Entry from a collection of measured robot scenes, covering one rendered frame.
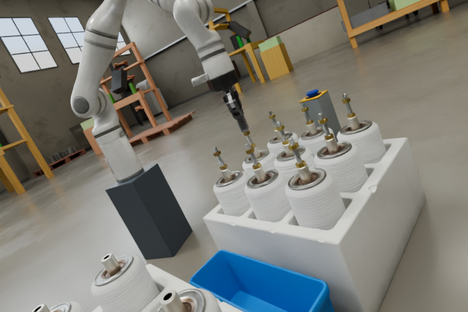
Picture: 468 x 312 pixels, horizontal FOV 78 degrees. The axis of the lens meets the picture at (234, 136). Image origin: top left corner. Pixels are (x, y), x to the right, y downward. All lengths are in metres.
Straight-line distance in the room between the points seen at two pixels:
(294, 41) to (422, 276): 7.10
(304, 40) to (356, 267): 7.13
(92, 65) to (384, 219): 0.87
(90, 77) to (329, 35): 6.81
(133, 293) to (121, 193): 0.51
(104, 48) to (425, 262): 0.97
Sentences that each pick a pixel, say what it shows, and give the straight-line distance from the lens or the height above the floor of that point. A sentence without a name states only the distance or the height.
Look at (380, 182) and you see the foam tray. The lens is 0.66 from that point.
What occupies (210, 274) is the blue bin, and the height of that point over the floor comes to 0.09.
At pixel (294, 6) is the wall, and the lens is 11.00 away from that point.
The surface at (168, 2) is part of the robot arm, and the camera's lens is 0.81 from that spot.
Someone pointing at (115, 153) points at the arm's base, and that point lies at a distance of 1.04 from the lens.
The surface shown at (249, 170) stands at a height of 0.24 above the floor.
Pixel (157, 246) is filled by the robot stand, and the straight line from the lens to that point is 1.11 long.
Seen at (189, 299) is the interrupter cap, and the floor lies 0.25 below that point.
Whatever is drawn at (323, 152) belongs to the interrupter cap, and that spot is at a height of 0.25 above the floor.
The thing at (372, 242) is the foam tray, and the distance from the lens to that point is 0.63.
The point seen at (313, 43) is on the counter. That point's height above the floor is 0.26.
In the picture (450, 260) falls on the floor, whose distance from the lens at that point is 0.74.
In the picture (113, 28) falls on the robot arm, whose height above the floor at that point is 0.74.
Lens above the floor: 0.50
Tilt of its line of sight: 12 degrees down
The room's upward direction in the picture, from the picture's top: 24 degrees counter-clockwise
